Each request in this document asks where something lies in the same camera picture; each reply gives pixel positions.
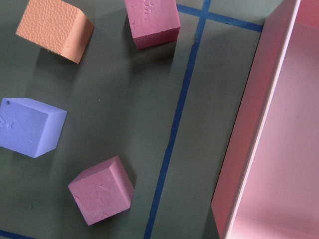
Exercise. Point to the dark red foam block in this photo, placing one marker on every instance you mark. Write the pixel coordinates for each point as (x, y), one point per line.
(102, 191)

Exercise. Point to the pink plastic tray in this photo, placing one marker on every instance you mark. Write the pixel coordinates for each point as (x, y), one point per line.
(268, 186)

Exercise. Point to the purple foam block right side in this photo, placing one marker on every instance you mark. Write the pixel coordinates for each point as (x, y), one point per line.
(30, 127)

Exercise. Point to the orange foam block right side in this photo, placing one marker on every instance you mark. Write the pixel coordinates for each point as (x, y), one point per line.
(56, 26)

